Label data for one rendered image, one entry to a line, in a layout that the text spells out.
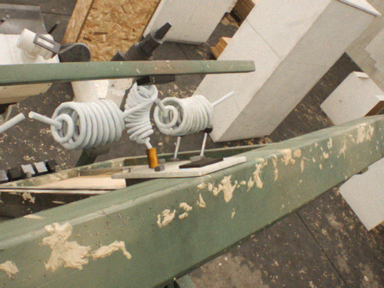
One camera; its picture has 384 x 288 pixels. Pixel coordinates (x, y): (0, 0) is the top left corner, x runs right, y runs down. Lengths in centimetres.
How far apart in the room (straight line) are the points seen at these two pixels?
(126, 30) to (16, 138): 121
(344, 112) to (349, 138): 516
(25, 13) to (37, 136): 162
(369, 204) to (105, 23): 332
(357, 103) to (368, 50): 362
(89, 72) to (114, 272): 23
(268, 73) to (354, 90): 269
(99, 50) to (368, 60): 700
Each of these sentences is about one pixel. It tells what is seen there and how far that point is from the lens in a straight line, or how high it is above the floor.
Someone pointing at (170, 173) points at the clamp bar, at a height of 187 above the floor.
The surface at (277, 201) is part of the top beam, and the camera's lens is 61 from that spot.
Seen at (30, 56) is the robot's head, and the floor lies 137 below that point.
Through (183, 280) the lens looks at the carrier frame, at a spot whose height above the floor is 79.
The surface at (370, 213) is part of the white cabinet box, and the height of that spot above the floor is 15.
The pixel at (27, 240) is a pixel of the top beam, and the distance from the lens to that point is 36.
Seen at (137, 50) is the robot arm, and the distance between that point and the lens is 141.
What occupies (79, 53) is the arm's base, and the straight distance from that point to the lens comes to 156.
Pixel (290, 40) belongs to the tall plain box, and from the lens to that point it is 335.
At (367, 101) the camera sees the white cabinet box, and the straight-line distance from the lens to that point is 589.
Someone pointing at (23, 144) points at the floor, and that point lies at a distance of 299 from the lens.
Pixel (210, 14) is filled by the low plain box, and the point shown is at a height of 49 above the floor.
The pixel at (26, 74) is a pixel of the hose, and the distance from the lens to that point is 45.
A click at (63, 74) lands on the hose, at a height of 194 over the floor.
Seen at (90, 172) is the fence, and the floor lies 97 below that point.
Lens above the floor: 222
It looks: 37 degrees down
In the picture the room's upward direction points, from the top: 37 degrees clockwise
